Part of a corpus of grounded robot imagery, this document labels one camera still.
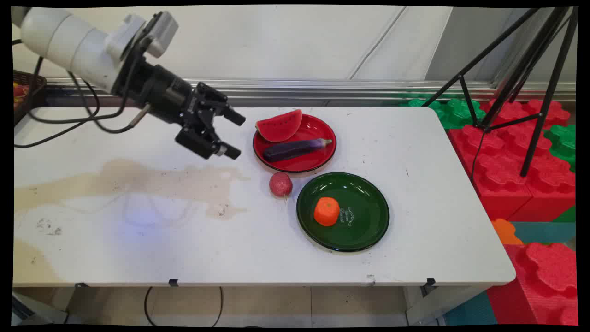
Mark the pink toy radish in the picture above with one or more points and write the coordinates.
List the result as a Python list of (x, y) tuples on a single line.
[(280, 184)]

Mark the dark green enamel plate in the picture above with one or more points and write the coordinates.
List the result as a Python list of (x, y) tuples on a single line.
[(364, 216)]

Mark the aluminium wall rail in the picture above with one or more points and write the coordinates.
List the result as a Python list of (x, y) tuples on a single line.
[(299, 87)]

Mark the orange foam piece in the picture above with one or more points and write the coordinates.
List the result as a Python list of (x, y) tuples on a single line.
[(506, 232)]

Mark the green foam block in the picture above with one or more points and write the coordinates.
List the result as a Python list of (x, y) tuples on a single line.
[(454, 113), (563, 143)]

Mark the toy watermelon slice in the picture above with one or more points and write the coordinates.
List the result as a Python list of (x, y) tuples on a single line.
[(279, 127)]

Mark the orange toy carrot piece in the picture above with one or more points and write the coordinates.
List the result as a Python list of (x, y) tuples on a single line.
[(327, 212)]

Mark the dark wicker basket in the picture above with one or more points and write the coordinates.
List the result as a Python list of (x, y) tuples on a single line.
[(32, 87)]

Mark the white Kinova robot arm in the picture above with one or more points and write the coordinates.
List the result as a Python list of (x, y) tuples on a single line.
[(60, 37)]

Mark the black table edge clip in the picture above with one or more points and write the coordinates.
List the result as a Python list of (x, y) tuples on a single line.
[(430, 285), (173, 282)]

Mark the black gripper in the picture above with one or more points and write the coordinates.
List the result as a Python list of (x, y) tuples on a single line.
[(156, 90)]

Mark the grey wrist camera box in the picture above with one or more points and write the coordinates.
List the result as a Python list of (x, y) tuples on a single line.
[(163, 30)]

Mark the large red foam block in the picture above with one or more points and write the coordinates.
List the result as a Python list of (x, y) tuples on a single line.
[(502, 170)]

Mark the white table leg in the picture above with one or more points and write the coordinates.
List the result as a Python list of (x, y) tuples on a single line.
[(438, 304)]

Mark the black tripod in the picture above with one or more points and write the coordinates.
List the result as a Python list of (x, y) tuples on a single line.
[(551, 78)]

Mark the purple toy eggplant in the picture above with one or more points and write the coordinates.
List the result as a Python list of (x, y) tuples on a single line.
[(292, 149)]

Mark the red enamel plate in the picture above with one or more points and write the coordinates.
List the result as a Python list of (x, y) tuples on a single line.
[(318, 159)]

